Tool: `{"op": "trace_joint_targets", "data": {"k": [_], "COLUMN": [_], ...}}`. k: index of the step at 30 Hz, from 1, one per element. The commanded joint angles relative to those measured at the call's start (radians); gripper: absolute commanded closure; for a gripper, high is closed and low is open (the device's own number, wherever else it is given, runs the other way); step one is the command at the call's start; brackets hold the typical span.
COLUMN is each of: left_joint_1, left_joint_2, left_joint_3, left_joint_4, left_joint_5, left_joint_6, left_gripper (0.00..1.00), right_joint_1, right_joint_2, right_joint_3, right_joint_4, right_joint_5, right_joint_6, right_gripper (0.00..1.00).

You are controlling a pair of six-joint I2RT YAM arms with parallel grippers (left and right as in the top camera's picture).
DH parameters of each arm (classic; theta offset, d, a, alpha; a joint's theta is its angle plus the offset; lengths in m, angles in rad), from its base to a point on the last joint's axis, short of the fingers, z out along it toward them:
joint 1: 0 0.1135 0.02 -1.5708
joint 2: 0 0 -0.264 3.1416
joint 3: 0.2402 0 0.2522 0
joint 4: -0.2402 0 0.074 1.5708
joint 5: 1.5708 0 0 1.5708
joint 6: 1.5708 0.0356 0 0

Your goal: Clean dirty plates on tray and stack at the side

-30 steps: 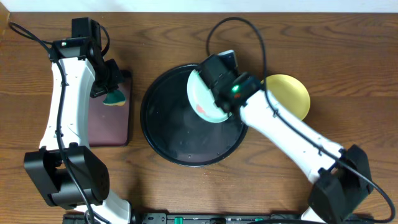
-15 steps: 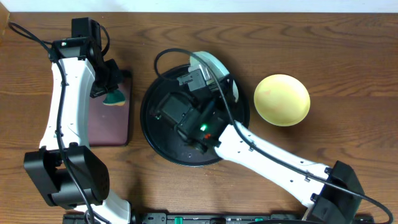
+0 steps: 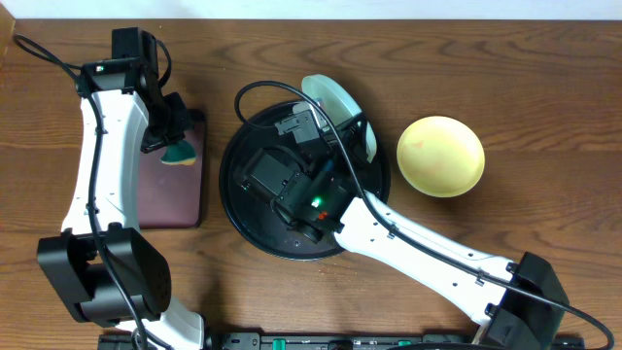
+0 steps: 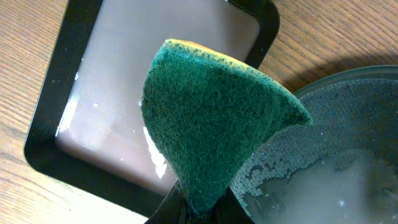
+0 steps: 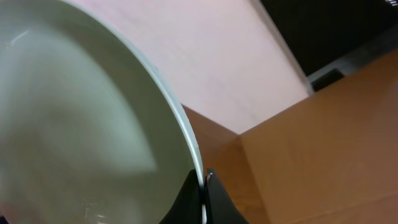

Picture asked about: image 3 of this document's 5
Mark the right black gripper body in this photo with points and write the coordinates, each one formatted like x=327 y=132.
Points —
x=347 y=148

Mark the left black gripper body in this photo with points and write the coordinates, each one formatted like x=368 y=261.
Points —
x=173 y=124

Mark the green and orange sponge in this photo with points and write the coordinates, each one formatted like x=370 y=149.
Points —
x=180 y=153

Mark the light blue plate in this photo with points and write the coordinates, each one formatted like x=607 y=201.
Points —
x=335 y=104

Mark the yellow plate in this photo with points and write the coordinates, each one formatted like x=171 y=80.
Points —
x=440 y=156

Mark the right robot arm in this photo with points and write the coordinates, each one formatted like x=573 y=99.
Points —
x=318 y=172

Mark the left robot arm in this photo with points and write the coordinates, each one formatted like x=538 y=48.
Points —
x=100 y=265

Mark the round black serving tray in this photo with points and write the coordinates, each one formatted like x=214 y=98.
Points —
x=255 y=220

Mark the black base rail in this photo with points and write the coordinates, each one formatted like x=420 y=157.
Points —
x=255 y=341

